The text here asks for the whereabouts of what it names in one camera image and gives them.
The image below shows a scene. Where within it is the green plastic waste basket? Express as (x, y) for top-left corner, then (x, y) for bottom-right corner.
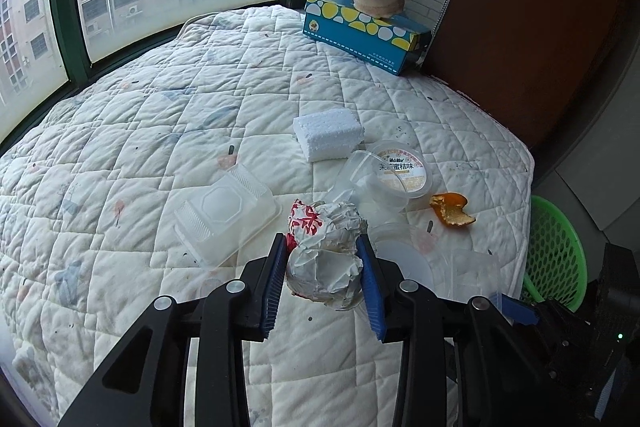
(521, 195), (588, 312)

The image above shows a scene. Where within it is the clear plastic dome cup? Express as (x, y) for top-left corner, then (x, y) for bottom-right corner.
(323, 150), (409, 225)

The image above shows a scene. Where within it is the blue yellow tissue box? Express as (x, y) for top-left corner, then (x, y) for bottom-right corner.
(303, 0), (432, 75)

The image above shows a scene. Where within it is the red white paper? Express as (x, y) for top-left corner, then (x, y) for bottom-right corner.
(285, 199), (368, 311)

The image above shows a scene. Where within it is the white foam block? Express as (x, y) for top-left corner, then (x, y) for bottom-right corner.
(293, 108), (364, 162)

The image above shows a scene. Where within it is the brown wooden wardrobe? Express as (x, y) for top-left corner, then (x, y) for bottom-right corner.
(425, 0), (637, 150)

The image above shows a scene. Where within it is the orange peel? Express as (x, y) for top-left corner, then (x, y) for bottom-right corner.
(430, 192), (476, 228)

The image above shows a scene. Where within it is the clear rectangular plastic box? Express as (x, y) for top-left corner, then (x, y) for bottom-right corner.
(175, 165), (281, 268)

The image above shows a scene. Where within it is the white quilted mattress pad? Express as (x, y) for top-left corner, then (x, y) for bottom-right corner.
(1, 6), (534, 419)

